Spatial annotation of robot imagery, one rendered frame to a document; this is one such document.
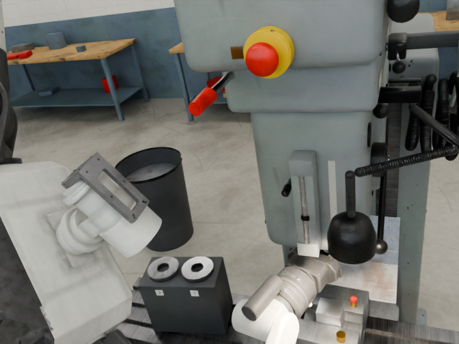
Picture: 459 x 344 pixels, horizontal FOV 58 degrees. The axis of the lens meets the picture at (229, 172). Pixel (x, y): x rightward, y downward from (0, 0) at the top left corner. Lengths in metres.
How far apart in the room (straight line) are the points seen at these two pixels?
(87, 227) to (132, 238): 0.06
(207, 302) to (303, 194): 0.54
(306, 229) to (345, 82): 0.29
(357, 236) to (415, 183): 0.68
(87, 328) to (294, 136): 0.43
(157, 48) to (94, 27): 0.98
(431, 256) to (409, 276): 1.37
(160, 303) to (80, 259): 0.66
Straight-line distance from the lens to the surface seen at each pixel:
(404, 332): 1.26
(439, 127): 0.72
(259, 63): 0.50
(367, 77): 0.64
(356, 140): 0.72
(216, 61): 0.57
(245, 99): 0.69
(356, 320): 1.17
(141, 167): 3.16
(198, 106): 0.56
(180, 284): 1.17
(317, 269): 0.91
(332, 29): 0.52
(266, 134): 0.74
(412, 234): 1.40
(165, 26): 5.78
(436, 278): 2.74
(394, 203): 1.33
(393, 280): 1.39
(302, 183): 0.73
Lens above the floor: 1.89
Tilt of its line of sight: 29 degrees down
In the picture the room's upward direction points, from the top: 11 degrees counter-clockwise
